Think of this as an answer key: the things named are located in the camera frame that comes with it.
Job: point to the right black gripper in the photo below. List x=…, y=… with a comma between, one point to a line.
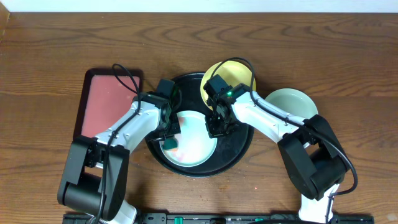
x=213, y=130

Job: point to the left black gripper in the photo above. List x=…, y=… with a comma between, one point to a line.
x=170, y=131

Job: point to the green orange sponge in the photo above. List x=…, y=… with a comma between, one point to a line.
x=170, y=144

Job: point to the light green plate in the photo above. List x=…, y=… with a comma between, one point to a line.
x=194, y=144
x=293, y=101

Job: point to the yellow plate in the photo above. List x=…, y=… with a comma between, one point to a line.
x=232, y=72

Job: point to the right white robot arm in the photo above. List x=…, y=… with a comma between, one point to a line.
x=315, y=162

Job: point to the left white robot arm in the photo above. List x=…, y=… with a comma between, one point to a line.
x=95, y=174

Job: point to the round black tray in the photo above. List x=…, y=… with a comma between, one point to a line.
x=229, y=149

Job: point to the rectangular red black tray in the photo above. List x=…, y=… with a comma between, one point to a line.
x=104, y=100

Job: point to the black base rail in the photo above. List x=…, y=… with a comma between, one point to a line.
x=163, y=218

